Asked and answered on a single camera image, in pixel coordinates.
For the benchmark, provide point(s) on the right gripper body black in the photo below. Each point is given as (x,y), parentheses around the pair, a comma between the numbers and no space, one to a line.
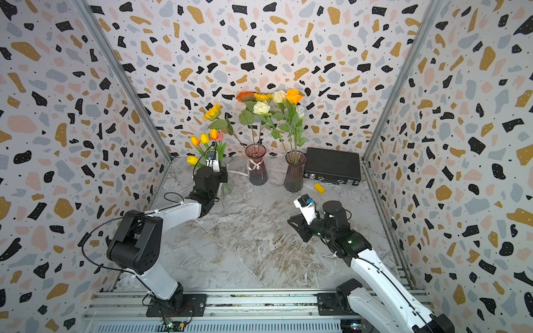
(319,227)

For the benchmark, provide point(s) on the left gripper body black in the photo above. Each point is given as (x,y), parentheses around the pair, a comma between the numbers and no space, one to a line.
(221,177)

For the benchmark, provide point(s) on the yellow sunflower small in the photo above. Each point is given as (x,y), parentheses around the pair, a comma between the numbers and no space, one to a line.
(217,122)

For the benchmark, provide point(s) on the cream rose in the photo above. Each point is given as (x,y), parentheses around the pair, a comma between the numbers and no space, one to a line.
(281,119)
(262,110)

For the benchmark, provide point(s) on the yellow sunflower large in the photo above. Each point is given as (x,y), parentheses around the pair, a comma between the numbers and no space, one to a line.
(264,98)

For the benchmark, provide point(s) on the orange rose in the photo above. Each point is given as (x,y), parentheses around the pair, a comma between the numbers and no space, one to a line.
(294,97)

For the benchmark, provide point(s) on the pink tulip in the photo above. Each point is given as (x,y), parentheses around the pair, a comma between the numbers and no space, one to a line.
(221,146)

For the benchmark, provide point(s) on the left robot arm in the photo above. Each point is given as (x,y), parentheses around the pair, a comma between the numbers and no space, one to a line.
(137,242)

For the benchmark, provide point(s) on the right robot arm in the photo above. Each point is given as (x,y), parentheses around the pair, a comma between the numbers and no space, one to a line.
(375,293)

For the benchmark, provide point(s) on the clear glass vase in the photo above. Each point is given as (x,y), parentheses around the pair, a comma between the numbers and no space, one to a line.
(225,189)

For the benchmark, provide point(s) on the pink glass vase with ribbon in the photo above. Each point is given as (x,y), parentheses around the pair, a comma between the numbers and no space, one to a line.
(257,171)

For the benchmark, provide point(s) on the yellow block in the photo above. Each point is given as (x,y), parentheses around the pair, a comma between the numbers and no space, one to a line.
(319,188)

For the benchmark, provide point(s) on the black case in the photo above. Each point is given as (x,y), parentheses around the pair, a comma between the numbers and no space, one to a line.
(332,167)

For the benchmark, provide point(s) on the purple ribbed glass vase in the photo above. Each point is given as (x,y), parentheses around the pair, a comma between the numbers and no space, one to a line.
(295,167)

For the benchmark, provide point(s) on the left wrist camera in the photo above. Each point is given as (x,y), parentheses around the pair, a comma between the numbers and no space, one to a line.
(212,161)

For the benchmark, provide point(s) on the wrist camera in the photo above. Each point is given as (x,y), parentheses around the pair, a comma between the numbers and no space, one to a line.
(307,207)
(212,161)

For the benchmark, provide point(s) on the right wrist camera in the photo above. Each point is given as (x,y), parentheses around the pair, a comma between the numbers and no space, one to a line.
(307,207)

